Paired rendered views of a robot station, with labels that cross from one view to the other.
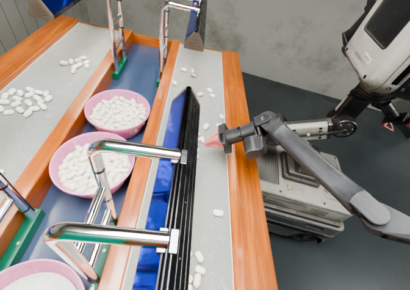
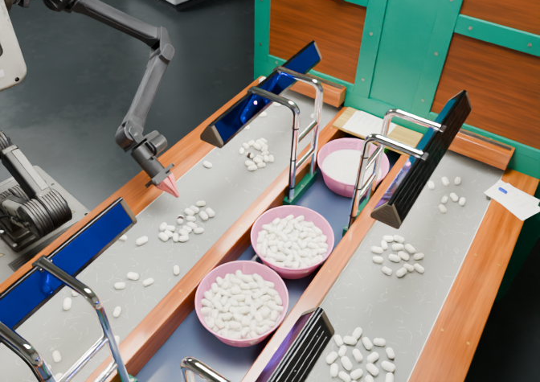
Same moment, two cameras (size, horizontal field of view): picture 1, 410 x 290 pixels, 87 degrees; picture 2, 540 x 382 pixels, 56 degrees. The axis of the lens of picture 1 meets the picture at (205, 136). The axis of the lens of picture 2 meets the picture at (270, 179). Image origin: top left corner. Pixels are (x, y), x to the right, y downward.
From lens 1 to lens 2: 1.68 m
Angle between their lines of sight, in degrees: 83
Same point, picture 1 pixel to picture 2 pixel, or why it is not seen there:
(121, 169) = (269, 227)
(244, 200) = (178, 159)
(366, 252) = not seen: hidden behind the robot
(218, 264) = (231, 145)
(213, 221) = (214, 164)
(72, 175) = (315, 238)
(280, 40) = not seen: outside the picture
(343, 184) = (157, 68)
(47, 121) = (334, 315)
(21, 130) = (362, 310)
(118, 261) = not seen: hidden behind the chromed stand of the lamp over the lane
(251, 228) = (193, 144)
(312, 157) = (149, 88)
